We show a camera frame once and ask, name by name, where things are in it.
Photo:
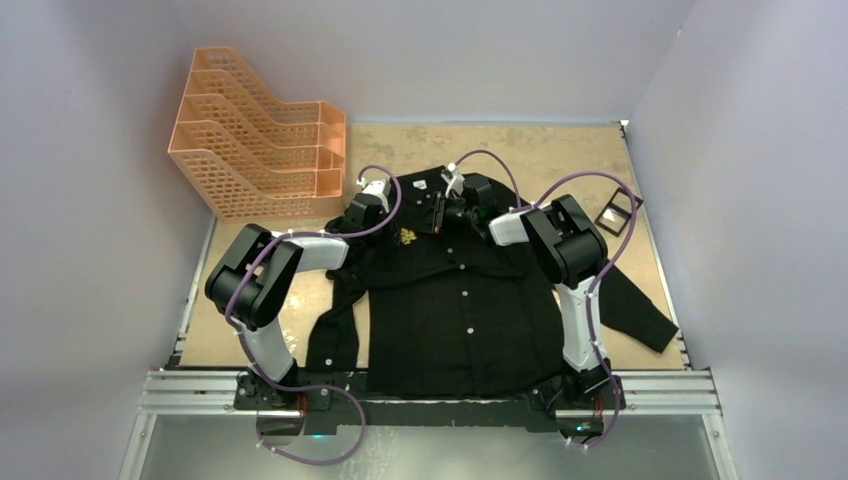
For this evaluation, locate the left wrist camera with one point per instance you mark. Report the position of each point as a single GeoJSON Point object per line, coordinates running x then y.
{"type": "Point", "coordinates": [379, 189]}

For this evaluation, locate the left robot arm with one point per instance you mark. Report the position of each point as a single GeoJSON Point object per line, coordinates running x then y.
{"type": "Point", "coordinates": [250, 284]}

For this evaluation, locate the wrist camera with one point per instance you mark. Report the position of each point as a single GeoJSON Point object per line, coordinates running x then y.
{"type": "Point", "coordinates": [379, 189]}
{"type": "Point", "coordinates": [454, 181]}

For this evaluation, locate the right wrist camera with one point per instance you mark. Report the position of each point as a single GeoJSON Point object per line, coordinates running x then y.
{"type": "Point", "coordinates": [454, 181]}

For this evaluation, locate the orange plastic file organizer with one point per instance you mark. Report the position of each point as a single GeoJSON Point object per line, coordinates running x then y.
{"type": "Point", "coordinates": [251, 156]}

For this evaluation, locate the black button-up shirt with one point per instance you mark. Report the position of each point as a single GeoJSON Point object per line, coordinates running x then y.
{"type": "Point", "coordinates": [449, 315]}

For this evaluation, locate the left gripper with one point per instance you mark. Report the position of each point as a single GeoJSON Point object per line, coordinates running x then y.
{"type": "Point", "coordinates": [382, 212]}

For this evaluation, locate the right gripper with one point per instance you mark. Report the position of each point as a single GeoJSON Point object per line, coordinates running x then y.
{"type": "Point", "coordinates": [439, 210]}

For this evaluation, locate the gold leaf brooch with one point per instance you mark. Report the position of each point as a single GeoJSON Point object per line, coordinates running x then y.
{"type": "Point", "coordinates": [407, 237]}

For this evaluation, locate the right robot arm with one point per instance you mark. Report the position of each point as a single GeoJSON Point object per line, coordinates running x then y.
{"type": "Point", "coordinates": [569, 250]}

